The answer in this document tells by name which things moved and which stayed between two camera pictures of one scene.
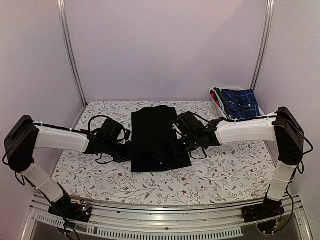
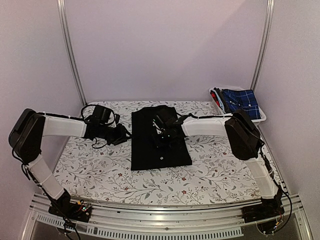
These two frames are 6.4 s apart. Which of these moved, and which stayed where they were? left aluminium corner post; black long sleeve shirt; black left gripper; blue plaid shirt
Moved: black left gripper
Stayed: black long sleeve shirt; blue plaid shirt; left aluminium corner post
